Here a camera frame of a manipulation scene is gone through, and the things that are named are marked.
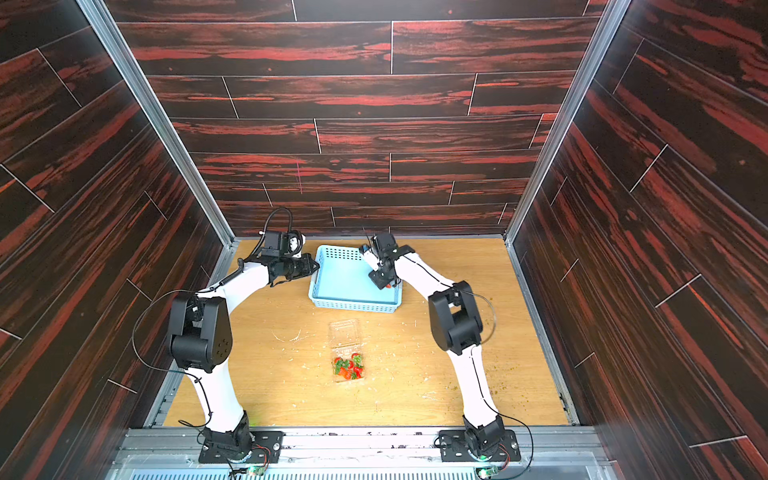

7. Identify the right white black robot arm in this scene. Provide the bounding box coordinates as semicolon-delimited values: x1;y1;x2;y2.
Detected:
359;233;506;460

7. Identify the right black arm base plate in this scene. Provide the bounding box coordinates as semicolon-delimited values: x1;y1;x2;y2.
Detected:
433;429;521;463

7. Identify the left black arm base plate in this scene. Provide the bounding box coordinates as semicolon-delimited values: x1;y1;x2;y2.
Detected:
198;429;285;465

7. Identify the clear plastic clamshell container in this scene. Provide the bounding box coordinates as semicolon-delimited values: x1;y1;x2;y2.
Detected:
328;319;366;383

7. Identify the aluminium front rail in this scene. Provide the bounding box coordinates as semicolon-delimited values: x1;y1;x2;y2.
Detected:
106;426;620;479

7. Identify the light blue plastic basket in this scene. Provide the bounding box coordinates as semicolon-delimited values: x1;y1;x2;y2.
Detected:
308;245;402;313

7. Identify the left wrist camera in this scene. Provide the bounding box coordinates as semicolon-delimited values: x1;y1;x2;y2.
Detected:
260;231;305;258

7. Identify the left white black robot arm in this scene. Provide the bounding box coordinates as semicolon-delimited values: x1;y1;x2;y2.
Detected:
167;253;320;460

